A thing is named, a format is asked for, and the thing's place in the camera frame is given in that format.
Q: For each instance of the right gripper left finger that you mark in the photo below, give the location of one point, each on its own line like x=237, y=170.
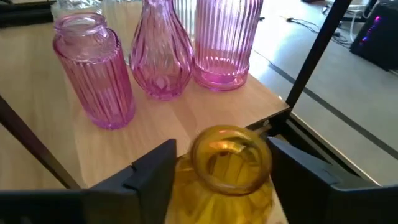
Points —
x=93, y=207

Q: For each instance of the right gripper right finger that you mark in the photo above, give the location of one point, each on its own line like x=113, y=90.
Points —
x=326, y=205

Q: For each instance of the yellow faceted glass vase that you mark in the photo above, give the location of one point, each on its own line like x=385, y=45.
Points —
x=192, y=202

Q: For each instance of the short pink ribbed glass jar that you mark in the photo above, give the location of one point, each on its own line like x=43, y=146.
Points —
x=99, y=87

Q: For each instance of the pink bulbous glass vase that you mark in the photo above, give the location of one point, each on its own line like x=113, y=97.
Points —
x=161, y=62

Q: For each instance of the tall pink ribbed glass bottle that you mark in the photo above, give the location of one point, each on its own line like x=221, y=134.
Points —
x=224, y=46

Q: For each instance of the clear ribbed glass bottle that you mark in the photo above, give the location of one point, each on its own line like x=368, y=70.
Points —
x=186, y=18

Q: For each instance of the light wooden shelf board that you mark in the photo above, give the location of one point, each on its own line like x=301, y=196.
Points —
x=186, y=115

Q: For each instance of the computer tower with purple lights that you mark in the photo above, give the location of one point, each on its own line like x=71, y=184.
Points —
x=376, y=40

